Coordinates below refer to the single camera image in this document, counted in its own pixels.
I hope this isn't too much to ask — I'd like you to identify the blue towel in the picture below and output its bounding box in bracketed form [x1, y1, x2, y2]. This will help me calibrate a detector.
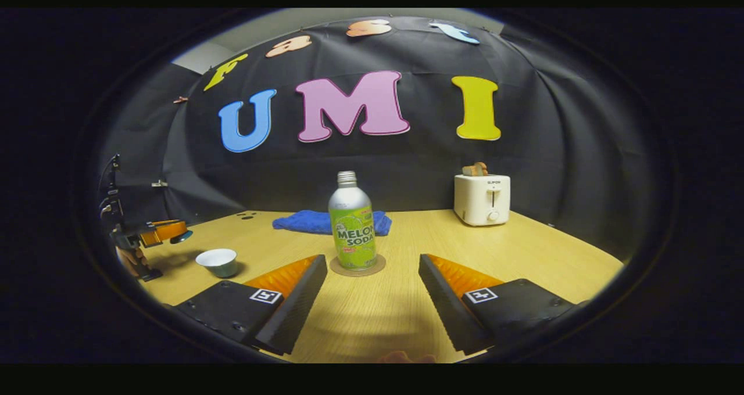
[272, 210, 393, 236]

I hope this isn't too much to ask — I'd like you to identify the white toaster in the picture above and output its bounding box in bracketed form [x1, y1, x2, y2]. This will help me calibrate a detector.
[453, 174, 512, 227]

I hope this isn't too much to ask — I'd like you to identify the round brown coaster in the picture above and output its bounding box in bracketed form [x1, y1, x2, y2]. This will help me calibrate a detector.
[330, 254, 387, 278]

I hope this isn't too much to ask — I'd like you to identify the white teacup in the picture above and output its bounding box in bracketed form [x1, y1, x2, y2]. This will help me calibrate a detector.
[195, 248, 238, 278]

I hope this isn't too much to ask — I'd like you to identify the silver green-label water bottle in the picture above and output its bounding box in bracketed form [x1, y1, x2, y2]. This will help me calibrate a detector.
[328, 171, 377, 271]

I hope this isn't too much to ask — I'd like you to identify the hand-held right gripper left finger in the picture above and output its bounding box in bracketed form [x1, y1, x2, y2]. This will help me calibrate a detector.
[174, 254, 329, 356]

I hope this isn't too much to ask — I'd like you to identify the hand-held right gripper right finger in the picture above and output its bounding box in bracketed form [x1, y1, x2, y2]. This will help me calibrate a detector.
[418, 254, 582, 355]

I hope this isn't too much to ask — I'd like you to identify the black backdrop cloth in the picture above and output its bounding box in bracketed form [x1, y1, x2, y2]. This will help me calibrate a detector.
[87, 16, 663, 262]

